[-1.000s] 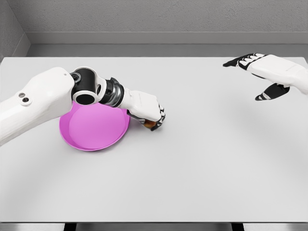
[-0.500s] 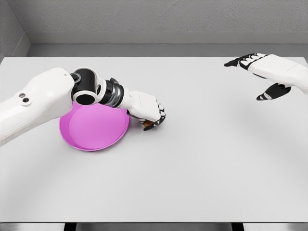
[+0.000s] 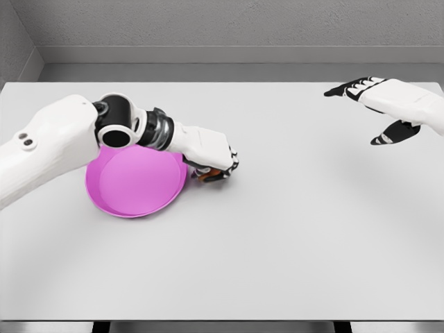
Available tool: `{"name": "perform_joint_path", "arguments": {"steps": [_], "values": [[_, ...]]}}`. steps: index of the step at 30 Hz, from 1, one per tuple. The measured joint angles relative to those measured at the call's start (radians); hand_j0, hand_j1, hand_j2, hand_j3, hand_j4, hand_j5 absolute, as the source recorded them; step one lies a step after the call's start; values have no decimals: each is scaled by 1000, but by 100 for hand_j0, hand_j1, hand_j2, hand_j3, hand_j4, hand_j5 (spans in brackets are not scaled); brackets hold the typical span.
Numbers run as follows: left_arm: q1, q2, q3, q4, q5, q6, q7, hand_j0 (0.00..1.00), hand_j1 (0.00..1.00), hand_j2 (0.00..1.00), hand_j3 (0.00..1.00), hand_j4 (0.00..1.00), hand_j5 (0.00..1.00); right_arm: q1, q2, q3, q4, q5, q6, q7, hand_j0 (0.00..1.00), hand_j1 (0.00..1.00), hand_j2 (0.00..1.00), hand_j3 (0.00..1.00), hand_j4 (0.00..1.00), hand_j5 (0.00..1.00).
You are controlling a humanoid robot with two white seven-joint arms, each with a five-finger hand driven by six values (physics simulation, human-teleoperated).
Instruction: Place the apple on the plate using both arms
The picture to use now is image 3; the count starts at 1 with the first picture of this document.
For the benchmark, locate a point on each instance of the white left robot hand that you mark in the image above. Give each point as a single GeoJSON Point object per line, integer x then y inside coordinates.
{"type": "Point", "coordinates": [211, 145]}

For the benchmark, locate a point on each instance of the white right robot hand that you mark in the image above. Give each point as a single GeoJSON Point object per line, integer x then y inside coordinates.
{"type": "Point", "coordinates": [388, 97]}

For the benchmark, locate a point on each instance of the orange-red apple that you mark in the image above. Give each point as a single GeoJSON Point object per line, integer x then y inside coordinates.
{"type": "Point", "coordinates": [209, 174]}

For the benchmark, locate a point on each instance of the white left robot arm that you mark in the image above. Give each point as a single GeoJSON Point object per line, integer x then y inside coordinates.
{"type": "Point", "coordinates": [52, 132]}

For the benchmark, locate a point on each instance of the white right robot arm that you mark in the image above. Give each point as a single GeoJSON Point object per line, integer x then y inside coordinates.
{"type": "Point", "coordinates": [437, 111]}

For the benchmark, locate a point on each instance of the pink round plate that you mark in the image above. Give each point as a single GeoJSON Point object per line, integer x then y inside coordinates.
{"type": "Point", "coordinates": [138, 184]}

